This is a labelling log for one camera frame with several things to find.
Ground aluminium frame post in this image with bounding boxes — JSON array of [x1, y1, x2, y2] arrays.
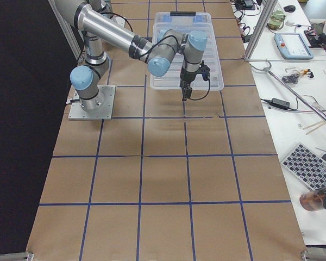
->
[[244, 0, 278, 61]]

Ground brown paper table cover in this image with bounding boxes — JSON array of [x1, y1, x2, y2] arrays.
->
[[27, 1, 305, 260]]

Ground clear plastic storage box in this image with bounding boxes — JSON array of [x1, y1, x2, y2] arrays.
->
[[150, 12, 224, 91]]

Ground black power adapter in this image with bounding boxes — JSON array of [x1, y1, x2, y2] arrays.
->
[[271, 98, 290, 110]]

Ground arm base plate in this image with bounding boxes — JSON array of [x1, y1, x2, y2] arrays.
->
[[68, 85, 116, 120]]

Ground calibration checker board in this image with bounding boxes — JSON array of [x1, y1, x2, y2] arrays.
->
[[280, 143, 326, 190]]

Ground teach pendant tablet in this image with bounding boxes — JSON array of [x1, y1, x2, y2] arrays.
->
[[274, 33, 314, 60]]

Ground orange bottle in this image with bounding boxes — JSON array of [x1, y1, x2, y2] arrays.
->
[[299, 187, 326, 212]]

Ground clear plastic box lid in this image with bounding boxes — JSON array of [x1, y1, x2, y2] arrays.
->
[[149, 22, 224, 92]]

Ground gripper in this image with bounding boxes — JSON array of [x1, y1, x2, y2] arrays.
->
[[180, 64, 200, 101]]

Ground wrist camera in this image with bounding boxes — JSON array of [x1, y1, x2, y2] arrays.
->
[[199, 60, 210, 81]]

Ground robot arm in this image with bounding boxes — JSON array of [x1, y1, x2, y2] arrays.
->
[[55, 1, 210, 113]]

